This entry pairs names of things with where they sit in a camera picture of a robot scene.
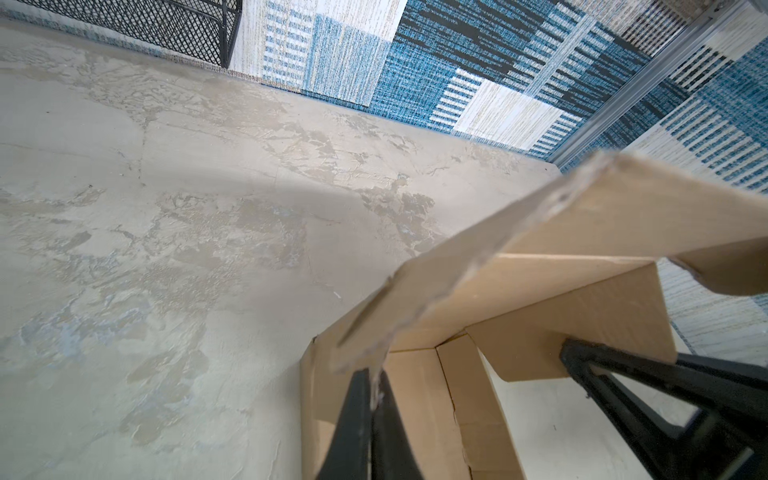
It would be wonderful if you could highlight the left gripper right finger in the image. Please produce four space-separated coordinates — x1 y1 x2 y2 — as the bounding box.
371 371 424 480

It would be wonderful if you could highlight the brown cardboard box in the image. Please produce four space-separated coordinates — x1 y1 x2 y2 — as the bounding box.
301 152 767 479

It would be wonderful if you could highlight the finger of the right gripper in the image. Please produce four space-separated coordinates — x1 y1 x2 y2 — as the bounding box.
560 339 767 479

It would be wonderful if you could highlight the black wire mesh shelf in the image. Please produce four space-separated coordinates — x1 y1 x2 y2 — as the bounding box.
28 1 243 68

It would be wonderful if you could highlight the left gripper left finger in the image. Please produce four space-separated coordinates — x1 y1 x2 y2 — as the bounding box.
316 369 372 480

